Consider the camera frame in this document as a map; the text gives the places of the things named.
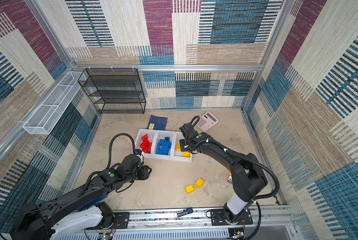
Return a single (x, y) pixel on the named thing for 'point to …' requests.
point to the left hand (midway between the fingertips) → (149, 168)
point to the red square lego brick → (144, 138)
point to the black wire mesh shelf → (114, 90)
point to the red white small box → (230, 177)
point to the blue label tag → (185, 211)
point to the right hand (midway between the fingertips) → (186, 146)
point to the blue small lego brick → (168, 143)
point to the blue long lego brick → (161, 142)
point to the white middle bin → (161, 134)
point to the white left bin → (152, 138)
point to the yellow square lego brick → (186, 154)
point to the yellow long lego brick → (178, 146)
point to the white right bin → (177, 154)
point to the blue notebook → (157, 123)
